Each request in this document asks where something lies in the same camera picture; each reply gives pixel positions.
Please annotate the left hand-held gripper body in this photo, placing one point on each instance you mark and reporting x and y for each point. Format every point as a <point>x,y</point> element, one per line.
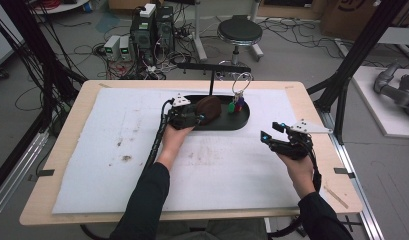
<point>182,116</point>

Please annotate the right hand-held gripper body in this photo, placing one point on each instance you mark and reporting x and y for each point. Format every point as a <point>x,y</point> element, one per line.
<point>297,143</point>

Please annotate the brown round leather pouch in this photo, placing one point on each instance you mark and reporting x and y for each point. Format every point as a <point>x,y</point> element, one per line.
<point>209,108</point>

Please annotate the black oval tray with stand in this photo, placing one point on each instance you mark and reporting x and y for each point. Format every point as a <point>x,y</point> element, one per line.
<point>232,121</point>

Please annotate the person's left hand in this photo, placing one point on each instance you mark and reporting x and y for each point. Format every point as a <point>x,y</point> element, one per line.
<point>173,143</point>

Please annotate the person's right hand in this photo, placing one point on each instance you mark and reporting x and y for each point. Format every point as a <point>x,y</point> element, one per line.
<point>300,173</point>

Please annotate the black tape piece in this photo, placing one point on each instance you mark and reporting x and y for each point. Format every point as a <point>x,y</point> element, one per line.
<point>343,172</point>
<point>46,173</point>

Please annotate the white foam mat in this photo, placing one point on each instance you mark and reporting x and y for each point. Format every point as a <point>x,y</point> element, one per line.
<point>125,140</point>

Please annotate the black computer tower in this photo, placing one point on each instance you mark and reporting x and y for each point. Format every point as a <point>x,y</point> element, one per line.
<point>164,28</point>
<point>143,40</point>

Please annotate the white platform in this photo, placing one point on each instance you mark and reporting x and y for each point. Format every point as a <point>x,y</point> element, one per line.
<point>375,110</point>

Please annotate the white power supply unit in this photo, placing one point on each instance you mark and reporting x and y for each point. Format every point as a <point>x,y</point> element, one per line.
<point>111,48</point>
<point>124,48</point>

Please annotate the black round stool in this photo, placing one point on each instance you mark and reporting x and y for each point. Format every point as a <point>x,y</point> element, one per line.
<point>240,30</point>

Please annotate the small white box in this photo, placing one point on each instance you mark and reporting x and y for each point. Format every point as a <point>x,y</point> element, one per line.
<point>147,10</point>

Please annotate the cardboard box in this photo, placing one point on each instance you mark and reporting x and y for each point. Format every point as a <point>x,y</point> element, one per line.
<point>345,16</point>

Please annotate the wooden table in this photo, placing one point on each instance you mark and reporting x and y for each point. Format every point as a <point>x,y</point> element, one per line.
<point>65,200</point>

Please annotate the black metal frame post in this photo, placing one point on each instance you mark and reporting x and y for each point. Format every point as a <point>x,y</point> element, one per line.
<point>358,46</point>
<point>35,50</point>

